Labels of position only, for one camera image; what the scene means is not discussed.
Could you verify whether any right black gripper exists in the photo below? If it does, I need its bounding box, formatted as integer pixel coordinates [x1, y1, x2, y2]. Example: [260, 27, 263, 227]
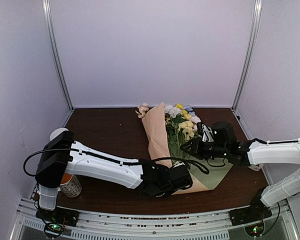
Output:
[180, 137, 229, 161]

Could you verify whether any cream yellow rose spray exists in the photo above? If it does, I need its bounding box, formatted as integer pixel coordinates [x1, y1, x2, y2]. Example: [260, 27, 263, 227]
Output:
[165, 117, 198, 158]

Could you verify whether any pink rose stem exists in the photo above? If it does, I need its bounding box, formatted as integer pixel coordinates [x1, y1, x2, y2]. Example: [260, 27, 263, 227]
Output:
[190, 115, 201, 132]
[163, 105, 182, 120]

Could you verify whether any pink and green wrapping paper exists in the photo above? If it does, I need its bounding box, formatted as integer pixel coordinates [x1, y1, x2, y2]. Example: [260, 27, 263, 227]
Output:
[141, 102, 233, 195]

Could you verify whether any blue flower stem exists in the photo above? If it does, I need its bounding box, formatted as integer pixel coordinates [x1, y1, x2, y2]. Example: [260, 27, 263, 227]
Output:
[183, 105, 196, 116]

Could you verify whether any yellow flower stem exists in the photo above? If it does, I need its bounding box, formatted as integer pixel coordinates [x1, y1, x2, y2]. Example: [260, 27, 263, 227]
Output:
[175, 103, 192, 121]

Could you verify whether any peach blossom stem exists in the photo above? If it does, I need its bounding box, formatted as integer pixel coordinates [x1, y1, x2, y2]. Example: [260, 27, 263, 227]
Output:
[135, 102, 149, 119]

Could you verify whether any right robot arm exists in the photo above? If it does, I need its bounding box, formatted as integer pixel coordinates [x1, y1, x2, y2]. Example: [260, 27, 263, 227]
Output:
[180, 121, 300, 221]

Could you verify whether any white printed ribbon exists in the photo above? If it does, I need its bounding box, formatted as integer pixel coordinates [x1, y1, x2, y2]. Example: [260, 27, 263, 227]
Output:
[249, 164, 263, 172]

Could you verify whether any patterned mug with orange inside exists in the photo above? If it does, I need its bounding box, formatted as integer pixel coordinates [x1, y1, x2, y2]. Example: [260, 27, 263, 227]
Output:
[59, 173, 82, 198]

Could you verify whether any small white patterned teacup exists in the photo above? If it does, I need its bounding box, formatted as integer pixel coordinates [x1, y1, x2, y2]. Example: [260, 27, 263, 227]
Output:
[49, 127, 68, 141]

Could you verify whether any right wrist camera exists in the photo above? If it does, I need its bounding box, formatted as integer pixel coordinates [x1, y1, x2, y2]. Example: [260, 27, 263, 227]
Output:
[196, 122, 214, 143]

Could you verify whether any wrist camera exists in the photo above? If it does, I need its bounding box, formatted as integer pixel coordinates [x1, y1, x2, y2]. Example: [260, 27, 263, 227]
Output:
[196, 122, 214, 143]
[172, 162, 188, 170]

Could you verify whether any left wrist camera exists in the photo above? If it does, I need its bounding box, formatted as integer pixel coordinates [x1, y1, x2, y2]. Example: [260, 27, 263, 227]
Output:
[172, 162, 188, 170]

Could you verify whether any aluminium front rail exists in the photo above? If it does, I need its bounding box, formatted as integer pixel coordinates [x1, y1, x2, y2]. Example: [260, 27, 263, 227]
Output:
[13, 194, 295, 240]

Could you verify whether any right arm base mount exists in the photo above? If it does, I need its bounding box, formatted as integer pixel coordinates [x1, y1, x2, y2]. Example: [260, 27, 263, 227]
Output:
[229, 206, 272, 238]

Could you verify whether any right aluminium frame post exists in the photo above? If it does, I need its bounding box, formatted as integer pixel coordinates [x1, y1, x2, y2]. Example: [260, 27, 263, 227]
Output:
[231, 0, 263, 112]

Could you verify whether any aluminium frame post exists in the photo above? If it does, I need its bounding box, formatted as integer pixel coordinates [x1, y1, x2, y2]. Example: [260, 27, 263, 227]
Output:
[231, 0, 263, 112]
[42, 0, 74, 111]

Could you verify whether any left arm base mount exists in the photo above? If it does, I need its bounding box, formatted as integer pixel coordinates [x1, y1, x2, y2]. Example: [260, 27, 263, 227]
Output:
[35, 207, 80, 239]

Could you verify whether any left aluminium frame post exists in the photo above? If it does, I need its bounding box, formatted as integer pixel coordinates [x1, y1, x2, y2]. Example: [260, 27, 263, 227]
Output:
[42, 0, 74, 111]

